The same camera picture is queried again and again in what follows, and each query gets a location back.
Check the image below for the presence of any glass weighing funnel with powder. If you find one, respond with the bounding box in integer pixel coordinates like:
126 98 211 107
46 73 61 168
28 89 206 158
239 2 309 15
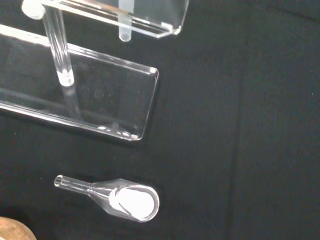
53 174 160 223

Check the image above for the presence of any black bench cloth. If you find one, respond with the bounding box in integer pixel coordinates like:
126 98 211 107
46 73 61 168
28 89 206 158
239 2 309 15
0 0 320 240

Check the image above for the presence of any clear acrylic funnel stand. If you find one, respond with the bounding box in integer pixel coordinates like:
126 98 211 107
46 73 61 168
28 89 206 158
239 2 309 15
0 0 190 142

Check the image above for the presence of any cork ring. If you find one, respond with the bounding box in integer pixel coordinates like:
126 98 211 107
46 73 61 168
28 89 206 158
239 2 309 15
0 216 35 240

